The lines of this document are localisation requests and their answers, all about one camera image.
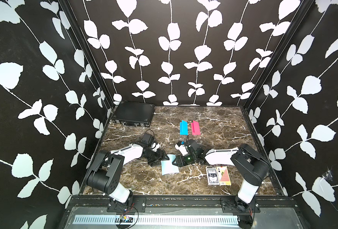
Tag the small circuit board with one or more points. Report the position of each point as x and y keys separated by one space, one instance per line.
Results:
x=124 y=219

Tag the red playing card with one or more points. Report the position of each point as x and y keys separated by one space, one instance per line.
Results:
x=223 y=176

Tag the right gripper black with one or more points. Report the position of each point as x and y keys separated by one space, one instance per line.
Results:
x=178 y=162

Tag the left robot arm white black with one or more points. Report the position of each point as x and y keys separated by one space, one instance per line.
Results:
x=106 y=168

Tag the white slotted cable duct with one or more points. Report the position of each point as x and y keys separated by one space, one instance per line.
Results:
x=167 y=220

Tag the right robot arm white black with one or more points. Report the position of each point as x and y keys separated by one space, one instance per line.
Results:
x=252 y=166

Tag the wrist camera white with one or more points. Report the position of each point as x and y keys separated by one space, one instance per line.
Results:
x=155 y=146
x=180 y=146

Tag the playing card deck box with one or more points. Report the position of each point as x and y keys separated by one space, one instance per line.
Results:
x=212 y=176

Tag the blue square paper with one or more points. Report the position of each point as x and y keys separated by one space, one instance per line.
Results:
x=183 y=128

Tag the black case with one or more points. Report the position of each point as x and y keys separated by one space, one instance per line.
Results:
x=133 y=114

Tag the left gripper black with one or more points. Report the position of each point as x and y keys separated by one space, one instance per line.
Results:
x=160 y=156

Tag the black front rail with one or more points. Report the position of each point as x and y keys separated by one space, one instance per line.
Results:
x=141 y=203

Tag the white square paper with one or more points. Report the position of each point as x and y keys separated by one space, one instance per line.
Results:
x=167 y=166

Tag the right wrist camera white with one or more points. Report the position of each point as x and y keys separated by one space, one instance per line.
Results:
x=180 y=146

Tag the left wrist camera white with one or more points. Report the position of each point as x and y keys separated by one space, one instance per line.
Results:
x=155 y=146

